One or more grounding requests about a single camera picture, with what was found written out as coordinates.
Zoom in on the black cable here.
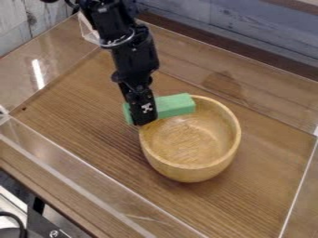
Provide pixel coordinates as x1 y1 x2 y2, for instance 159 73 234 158
0 211 27 238

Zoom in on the black table leg bracket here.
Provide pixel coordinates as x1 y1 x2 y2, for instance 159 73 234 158
27 197 72 238

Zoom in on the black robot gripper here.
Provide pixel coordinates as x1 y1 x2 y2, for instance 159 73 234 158
110 24 159 126

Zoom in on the green rectangular block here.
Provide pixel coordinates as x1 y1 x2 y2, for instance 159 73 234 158
122 93 197 125

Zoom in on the brown wooden bowl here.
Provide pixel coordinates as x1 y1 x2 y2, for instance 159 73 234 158
139 95 242 183

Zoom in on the clear acrylic enclosure wall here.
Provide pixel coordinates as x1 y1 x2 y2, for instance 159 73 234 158
0 18 318 238

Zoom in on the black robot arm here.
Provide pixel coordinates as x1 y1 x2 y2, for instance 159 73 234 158
40 0 159 126

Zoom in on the clear acrylic corner bracket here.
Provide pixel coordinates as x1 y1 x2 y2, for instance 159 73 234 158
78 13 99 45

